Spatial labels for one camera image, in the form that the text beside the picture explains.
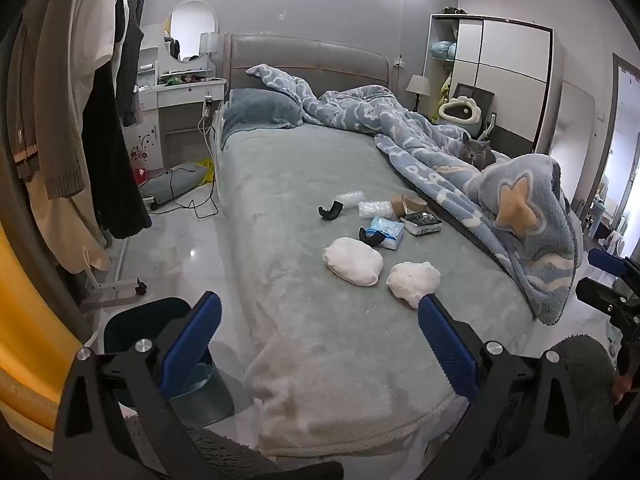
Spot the blue cloud-patterned blanket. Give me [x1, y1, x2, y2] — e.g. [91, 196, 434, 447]
[244, 63, 511, 281]

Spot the black cable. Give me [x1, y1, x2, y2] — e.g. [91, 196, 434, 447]
[164, 169, 222, 221]

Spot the white door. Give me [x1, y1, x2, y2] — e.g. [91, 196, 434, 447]
[549, 79, 599, 202]

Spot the white vanity desk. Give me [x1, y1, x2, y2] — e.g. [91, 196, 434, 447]
[134, 47, 229, 172]

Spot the white wheeled clothes rack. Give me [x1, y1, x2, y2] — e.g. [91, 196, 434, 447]
[77, 237, 149, 313]

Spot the black fuzzy coat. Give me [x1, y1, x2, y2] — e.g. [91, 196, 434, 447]
[81, 59, 152, 241]

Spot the cream coat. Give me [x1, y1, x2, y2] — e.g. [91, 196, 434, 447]
[20, 0, 121, 275]

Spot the grey cat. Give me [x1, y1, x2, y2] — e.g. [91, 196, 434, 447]
[452, 132, 499, 171]

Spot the white vanity table lamp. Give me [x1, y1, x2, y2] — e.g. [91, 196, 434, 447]
[199, 32, 221, 79]

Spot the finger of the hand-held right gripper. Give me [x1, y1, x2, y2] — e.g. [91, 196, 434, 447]
[587, 248, 640, 282]
[575, 277, 640, 319]

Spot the grey padded headboard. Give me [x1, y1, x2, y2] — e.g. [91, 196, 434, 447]
[222, 33, 391, 136]

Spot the small clear bubble wrap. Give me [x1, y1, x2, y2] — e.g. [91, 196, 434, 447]
[335, 189, 366, 210]

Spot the black chair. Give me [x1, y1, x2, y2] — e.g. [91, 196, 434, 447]
[452, 82, 496, 134]

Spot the white wardrobe with black frame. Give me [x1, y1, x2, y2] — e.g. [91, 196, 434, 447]
[422, 12, 557, 155]

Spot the white cloud-shaped cat bed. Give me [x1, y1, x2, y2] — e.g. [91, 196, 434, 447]
[437, 95, 482, 126]

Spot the blue star-patterned fleece blanket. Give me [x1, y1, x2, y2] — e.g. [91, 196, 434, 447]
[476, 152, 579, 326]

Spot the blue tissue packet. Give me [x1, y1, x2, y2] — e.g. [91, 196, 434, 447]
[366, 216, 405, 251]

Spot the bedside lamp with white shade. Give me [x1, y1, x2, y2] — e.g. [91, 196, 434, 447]
[405, 74, 432, 114]

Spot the clutter of small vanity items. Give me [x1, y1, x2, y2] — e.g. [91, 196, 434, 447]
[159, 72, 227, 87]

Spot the white cable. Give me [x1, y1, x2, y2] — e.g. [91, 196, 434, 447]
[196, 109, 222, 173]

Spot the bed with grey-green sheet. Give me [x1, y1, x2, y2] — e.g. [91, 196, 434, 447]
[212, 85, 586, 459]

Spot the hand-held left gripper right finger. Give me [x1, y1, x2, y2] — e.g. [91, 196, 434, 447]
[418, 293, 617, 480]

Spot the large clear bubble wrap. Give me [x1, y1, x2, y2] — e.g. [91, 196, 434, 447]
[357, 199, 396, 221]

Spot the large white tissue wad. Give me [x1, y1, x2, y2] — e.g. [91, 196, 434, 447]
[322, 236, 384, 287]

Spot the dark grey knit garment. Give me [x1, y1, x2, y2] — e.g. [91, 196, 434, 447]
[114, 0, 147, 129]

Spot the brown tape roll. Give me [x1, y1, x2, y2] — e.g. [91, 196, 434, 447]
[389, 192, 429, 221]

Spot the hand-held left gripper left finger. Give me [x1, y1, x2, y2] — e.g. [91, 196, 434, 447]
[52, 291, 223, 480]

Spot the dark teal trash bin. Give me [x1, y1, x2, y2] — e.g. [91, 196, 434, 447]
[102, 297, 237, 417]

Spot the grey floor heater pad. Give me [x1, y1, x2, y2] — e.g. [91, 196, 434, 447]
[138, 161, 209, 211]

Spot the grey-blue pillow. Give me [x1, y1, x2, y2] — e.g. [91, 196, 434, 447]
[222, 88, 306, 137]

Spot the oval vanity mirror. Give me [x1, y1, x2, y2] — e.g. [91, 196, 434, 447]
[167, 0, 221, 64]

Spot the black and white small box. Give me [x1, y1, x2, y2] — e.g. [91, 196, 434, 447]
[401, 209, 444, 237]

